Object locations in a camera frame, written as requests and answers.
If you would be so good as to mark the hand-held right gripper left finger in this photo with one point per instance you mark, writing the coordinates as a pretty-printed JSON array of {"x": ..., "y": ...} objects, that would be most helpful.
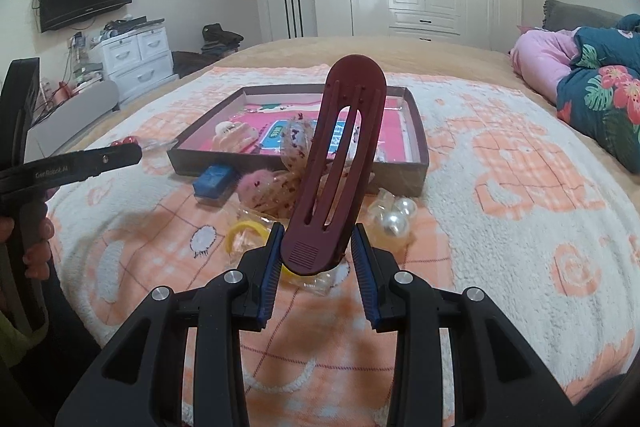
[{"x": 265, "y": 282}]

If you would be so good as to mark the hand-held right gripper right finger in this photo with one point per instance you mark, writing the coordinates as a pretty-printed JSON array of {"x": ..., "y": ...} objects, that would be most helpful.
[{"x": 367, "y": 282}]

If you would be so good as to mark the yellow hair claw clip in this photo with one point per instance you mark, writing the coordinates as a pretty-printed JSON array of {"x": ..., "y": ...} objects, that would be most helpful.
[{"x": 300, "y": 272}]

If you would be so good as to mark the yellow bangle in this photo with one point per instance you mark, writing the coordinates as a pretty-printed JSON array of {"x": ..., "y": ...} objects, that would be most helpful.
[{"x": 240, "y": 229}]

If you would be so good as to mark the dark red hair clip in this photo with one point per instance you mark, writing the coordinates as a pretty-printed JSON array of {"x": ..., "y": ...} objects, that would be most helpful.
[{"x": 310, "y": 207}]

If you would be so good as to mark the pink fluffy pompom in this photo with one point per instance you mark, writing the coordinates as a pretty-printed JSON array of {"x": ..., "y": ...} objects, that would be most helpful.
[{"x": 255, "y": 189}]

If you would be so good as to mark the shallow brown cardboard box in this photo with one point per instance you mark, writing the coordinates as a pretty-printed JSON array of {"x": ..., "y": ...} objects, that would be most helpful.
[{"x": 400, "y": 177}]

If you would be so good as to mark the small blue box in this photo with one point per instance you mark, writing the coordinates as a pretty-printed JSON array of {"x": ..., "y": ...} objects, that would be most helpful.
[{"x": 215, "y": 179}]

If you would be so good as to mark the dotted lace hair bow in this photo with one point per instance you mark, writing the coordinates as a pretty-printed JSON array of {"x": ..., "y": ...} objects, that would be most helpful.
[{"x": 295, "y": 142}]

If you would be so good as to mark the person's left hand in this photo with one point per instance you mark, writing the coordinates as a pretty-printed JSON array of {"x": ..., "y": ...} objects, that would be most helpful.
[{"x": 40, "y": 257}]

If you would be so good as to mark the grey padded chair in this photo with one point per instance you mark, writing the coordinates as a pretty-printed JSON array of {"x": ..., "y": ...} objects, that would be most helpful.
[{"x": 75, "y": 107}]

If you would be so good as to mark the clear plastic packet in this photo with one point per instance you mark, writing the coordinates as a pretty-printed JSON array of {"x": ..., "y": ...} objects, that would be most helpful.
[{"x": 160, "y": 144}]

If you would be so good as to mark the white drawer cabinet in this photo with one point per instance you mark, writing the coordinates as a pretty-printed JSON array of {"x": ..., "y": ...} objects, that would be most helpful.
[{"x": 140, "y": 57}]

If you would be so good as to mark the cream hair claw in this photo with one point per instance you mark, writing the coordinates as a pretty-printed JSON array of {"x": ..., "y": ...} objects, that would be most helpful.
[{"x": 232, "y": 134}]

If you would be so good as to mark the black set-top box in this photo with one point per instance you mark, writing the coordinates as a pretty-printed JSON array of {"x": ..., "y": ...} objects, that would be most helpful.
[{"x": 135, "y": 24}]

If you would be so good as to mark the dark brown stool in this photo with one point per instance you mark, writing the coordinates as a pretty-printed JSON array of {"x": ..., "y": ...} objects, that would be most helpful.
[{"x": 195, "y": 62}]

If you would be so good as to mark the white orange printed blanket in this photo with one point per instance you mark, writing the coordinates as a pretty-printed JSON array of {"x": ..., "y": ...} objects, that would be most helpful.
[{"x": 500, "y": 157}]

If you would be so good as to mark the dark clothes pile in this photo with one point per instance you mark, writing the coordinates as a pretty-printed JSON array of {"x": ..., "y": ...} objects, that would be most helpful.
[{"x": 220, "y": 37}]

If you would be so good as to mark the bed with tan sheet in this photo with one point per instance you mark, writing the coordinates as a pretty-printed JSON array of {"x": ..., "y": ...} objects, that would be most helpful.
[{"x": 450, "y": 57}]

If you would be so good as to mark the pink quilt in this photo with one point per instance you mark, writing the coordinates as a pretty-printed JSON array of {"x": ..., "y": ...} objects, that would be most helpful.
[{"x": 540, "y": 62}]

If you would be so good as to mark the grey pillow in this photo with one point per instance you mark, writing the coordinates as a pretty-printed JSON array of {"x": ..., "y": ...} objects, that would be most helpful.
[{"x": 570, "y": 14}]

